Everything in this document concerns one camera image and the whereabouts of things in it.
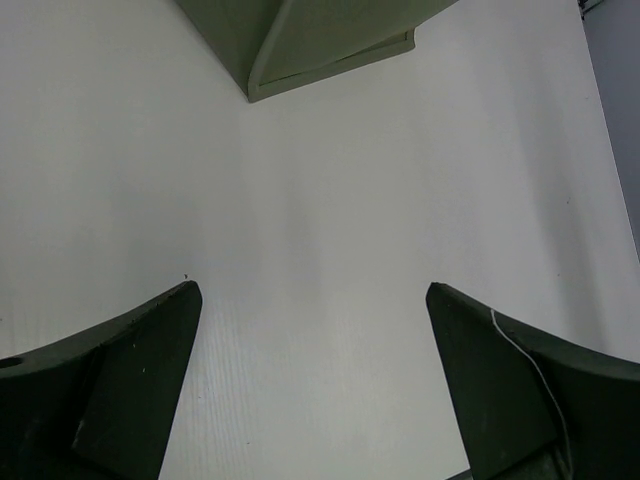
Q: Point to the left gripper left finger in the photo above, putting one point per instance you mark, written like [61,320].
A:
[100,404]

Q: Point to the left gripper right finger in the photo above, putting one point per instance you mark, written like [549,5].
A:
[528,404]

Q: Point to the green canvas bag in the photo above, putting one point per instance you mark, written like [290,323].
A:
[271,47]

